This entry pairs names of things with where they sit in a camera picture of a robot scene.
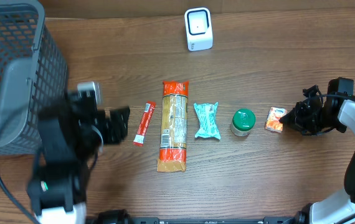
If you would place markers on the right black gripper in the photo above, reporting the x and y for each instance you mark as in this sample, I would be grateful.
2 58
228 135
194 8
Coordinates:
296 120

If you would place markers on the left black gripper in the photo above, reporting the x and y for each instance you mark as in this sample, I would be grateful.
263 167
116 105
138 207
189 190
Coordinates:
101 125

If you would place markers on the red stick sachet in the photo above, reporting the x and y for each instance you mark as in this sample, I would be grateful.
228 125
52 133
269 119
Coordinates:
145 120

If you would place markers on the green lid jar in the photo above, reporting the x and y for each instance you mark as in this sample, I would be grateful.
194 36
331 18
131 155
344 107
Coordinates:
242 122

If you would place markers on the red snack package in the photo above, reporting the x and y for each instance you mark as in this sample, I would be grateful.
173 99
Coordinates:
173 142

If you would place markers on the teal tissue packet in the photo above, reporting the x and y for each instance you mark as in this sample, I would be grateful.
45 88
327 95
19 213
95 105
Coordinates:
206 114

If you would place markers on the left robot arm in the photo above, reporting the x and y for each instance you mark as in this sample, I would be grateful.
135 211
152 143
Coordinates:
72 131

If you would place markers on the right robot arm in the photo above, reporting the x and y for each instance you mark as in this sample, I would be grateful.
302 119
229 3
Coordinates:
338 113

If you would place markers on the white barcode scanner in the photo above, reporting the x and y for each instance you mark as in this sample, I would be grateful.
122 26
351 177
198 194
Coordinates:
198 26

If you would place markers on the grey plastic mesh basket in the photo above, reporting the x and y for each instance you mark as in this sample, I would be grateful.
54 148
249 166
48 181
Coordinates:
33 72

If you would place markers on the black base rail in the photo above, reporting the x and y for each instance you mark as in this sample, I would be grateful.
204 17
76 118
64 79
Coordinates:
265 220

